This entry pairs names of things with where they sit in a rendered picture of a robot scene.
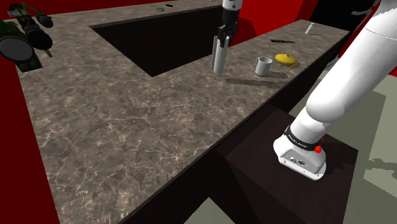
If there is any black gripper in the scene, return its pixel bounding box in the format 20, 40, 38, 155
218, 8, 239, 48

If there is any white mug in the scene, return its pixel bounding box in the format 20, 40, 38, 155
254, 57, 274, 78

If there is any yellow round lid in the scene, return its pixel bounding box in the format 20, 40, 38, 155
274, 53, 300, 67

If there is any dark robot stand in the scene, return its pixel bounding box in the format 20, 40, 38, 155
224, 108, 359, 224

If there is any black and green scope device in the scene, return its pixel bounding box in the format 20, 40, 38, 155
0, 2, 55, 74

